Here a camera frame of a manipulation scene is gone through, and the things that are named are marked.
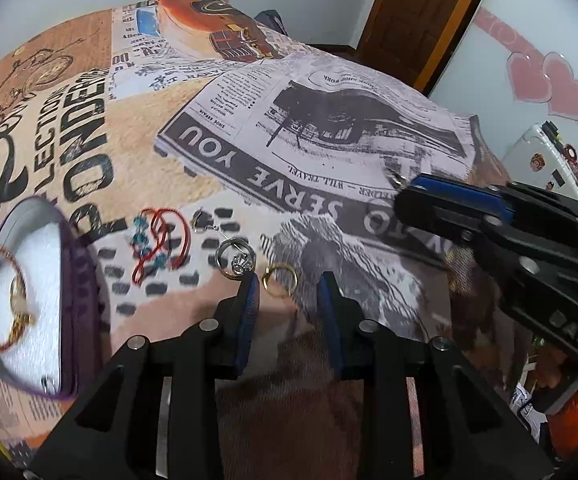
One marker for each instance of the purple jewelry box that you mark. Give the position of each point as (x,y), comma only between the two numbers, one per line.
(76,310)

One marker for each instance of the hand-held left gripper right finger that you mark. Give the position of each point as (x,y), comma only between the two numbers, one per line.
(330,310)

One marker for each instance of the dark bag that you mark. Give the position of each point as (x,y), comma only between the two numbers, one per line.
(271,21)

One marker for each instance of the pink heart wall decoration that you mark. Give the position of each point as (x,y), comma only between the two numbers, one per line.
(529,75)

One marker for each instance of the small silver earring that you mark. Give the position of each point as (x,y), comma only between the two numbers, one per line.
(398,178)

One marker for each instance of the silver stud earring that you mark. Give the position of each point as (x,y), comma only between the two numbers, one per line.
(201,221)

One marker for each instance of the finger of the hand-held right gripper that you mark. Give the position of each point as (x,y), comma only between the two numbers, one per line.
(469,195)
(439,220)

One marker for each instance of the white suitcase with stickers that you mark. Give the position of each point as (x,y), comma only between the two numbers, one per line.
(529,145)

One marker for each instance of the brown wooden door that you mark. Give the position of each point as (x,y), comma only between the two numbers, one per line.
(419,10)

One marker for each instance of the newspaper printed blanket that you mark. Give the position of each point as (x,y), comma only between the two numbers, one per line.
(319,170)

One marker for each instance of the round red fridge magnet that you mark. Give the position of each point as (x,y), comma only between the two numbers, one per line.
(537,162)

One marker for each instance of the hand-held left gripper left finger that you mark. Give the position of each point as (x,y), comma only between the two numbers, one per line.
(249,310)

